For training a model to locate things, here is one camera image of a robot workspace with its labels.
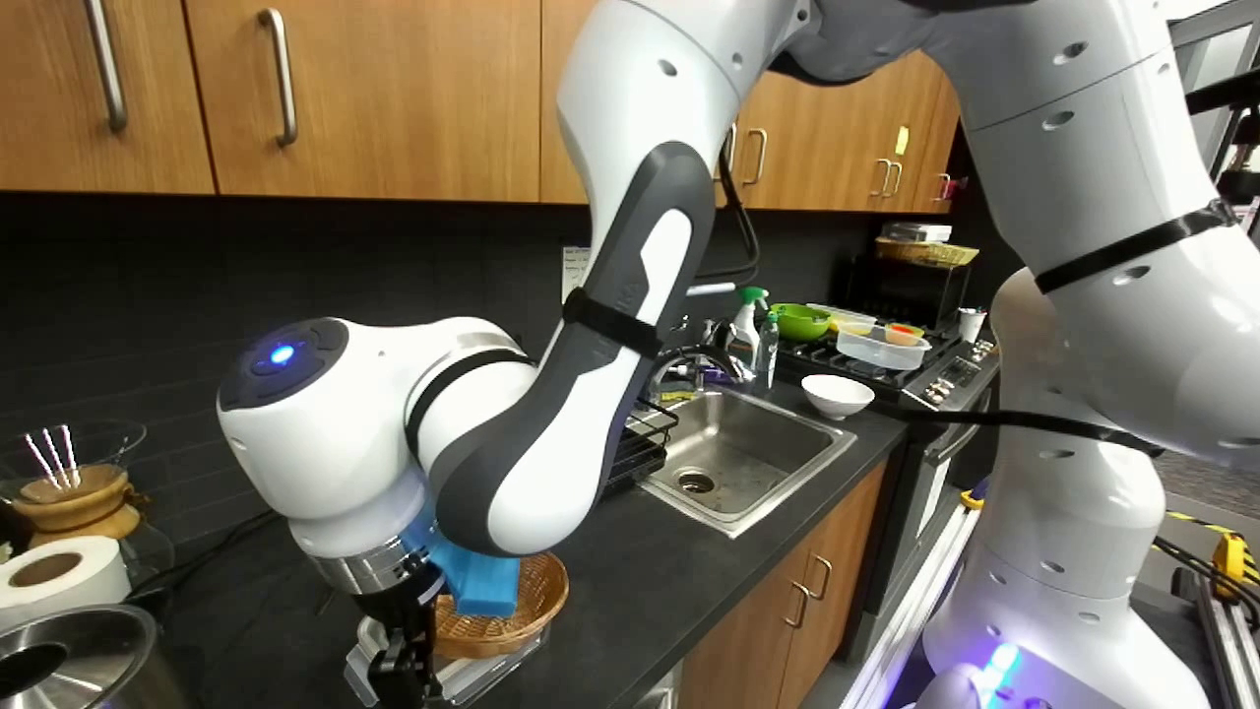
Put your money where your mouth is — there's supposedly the black stove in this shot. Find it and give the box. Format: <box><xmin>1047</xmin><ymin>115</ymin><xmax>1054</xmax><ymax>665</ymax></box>
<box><xmin>784</xmin><ymin>327</ymin><xmax>1010</xmax><ymax>686</ymax></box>

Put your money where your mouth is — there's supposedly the black dish rack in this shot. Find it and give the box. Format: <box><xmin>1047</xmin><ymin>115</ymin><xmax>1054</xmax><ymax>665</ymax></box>
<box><xmin>608</xmin><ymin>388</ymin><xmax>686</xmax><ymax>500</ymax></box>

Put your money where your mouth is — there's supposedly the clear plastic food container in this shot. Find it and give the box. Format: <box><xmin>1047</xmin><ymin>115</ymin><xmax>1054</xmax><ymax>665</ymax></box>
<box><xmin>835</xmin><ymin>307</ymin><xmax>939</xmax><ymax>373</ymax></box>

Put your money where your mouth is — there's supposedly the stainless steel electric kettle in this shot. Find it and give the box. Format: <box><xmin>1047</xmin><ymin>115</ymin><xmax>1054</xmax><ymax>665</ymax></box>
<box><xmin>0</xmin><ymin>604</ymin><xmax>191</xmax><ymax>709</ymax></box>

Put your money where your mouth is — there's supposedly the chrome sink faucet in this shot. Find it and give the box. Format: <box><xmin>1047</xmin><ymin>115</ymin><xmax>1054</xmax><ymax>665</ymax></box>
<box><xmin>649</xmin><ymin>342</ymin><xmax>724</xmax><ymax>400</ymax></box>

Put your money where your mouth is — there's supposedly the black countertop appliance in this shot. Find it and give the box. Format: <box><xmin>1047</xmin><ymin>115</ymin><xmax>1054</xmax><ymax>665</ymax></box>
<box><xmin>851</xmin><ymin>250</ymin><xmax>985</xmax><ymax>333</ymax></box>

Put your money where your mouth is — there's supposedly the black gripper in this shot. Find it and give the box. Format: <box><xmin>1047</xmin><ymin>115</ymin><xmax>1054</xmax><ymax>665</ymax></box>
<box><xmin>347</xmin><ymin>564</ymin><xmax>451</xmax><ymax>709</ymax></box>

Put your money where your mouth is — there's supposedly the white stirrer stick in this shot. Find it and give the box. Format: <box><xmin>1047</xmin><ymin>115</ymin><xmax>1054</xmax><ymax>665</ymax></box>
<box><xmin>20</xmin><ymin>430</ymin><xmax>62</xmax><ymax>493</ymax></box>
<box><xmin>39</xmin><ymin>424</ymin><xmax>77</xmax><ymax>493</ymax></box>
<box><xmin>56</xmin><ymin>420</ymin><xmax>87</xmax><ymax>488</ymax></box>

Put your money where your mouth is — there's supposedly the silver cabinet door handle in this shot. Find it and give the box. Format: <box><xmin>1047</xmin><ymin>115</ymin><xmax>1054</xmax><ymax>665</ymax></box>
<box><xmin>84</xmin><ymin>0</ymin><xmax>133</xmax><ymax>135</ymax></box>
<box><xmin>733</xmin><ymin>120</ymin><xmax>776</xmax><ymax>191</ymax></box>
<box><xmin>251</xmin><ymin>4</ymin><xmax>302</xmax><ymax>148</ymax></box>

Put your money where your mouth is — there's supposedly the white ceramic dish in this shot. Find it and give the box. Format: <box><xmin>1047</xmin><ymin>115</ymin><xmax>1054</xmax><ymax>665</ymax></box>
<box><xmin>801</xmin><ymin>370</ymin><xmax>879</xmax><ymax>424</ymax></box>

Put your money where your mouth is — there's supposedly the wooden lower cabinet door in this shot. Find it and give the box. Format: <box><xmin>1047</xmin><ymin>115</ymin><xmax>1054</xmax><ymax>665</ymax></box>
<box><xmin>784</xmin><ymin>455</ymin><xmax>897</xmax><ymax>660</ymax></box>
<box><xmin>676</xmin><ymin>525</ymin><xmax>826</xmax><ymax>709</ymax></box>

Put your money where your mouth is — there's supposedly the white paper towel roll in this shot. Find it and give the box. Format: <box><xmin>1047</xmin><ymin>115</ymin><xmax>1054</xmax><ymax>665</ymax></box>
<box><xmin>0</xmin><ymin>530</ymin><xmax>138</xmax><ymax>636</ymax></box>

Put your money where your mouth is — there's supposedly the stainless steel sink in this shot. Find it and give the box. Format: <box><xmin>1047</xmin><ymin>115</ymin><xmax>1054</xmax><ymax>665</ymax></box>
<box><xmin>637</xmin><ymin>383</ymin><xmax>863</xmax><ymax>542</ymax></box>

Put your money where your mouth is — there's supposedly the green plastic object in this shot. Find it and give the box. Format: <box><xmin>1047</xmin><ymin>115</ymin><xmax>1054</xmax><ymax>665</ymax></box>
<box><xmin>768</xmin><ymin>300</ymin><xmax>839</xmax><ymax>349</ymax></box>

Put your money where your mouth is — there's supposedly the spray bottle with green trigger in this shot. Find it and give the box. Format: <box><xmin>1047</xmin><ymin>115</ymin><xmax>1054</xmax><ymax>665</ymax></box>
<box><xmin>724</xmin><ymin>285</ymin><xmax>784</xmax><ymax>388</ymax></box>

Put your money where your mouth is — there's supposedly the yellow black tool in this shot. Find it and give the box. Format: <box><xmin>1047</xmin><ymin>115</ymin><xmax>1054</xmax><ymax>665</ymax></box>
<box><xmin>1158</xmin><ymin>504</ymin><xmax>1260</xmax><ymax>622</ymax></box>

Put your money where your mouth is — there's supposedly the woven wicker bowl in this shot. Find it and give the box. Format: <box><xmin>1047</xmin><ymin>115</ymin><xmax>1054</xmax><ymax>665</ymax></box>
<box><xmin>430</xmin><ymin>549</ymin><xmax>577</xmax><ymax>671</ymax></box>

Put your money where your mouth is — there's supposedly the silver lower cabinet handle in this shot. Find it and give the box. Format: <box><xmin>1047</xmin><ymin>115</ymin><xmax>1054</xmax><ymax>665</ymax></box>
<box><xmin>781</xmin><ymin>580</ymin><xmax>814</xmax><ymax>633</ymax></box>
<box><xmin>808</xmin><ymin>549</ymin><xmax>839</xmax><ymax>605</ymax></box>

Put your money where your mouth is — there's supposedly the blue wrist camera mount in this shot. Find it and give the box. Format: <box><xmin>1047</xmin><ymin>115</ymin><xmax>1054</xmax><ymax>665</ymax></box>
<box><xmin>399</xmin><ymin>517</ymin><xmax>525</xmax><ymax>622</ymax></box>

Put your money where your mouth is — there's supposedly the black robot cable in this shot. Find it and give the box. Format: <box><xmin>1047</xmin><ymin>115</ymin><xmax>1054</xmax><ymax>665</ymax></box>
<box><xmin>839</xmin><ymin>373</ymin><xmax>1175</xmax><ymax>461</ymax></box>

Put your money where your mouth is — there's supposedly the shallow woven basket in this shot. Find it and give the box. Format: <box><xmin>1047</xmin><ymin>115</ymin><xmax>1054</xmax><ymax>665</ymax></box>
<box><xmin>873</xmin><ymin>220</ymin><xmax>985</xmax><ymax>277</ymax></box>

